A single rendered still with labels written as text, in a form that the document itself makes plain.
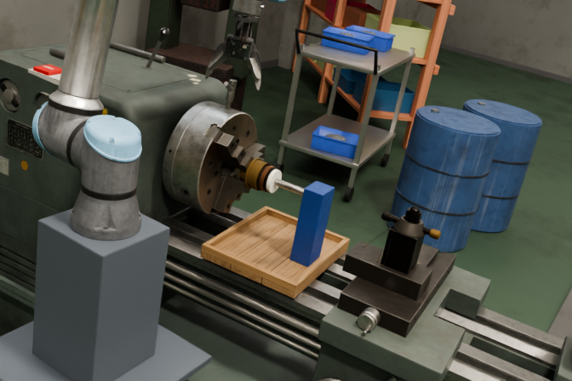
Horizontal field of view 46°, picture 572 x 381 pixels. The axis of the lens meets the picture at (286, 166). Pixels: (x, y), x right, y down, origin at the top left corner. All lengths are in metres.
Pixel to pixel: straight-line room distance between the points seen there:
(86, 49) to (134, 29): 4.67
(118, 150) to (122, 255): 0.22
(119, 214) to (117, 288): 0.16
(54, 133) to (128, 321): 0.44
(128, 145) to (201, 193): 0.53
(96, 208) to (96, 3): 0.42
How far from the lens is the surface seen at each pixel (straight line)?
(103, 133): 1.40
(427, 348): 1.65
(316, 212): 1.84
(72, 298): 1.53
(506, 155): 4.55
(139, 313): 1.59
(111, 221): 1.45
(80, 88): 1.49
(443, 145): 4.01
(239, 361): 2.08
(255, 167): 1.90
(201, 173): 1.86
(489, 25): 11.56
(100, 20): 1.48
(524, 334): 1.97
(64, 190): 2.06
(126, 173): 1.43
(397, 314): 1.64
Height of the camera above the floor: 1.82
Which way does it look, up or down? 21 degrees down
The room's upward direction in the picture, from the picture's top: 11 degrees clockwise
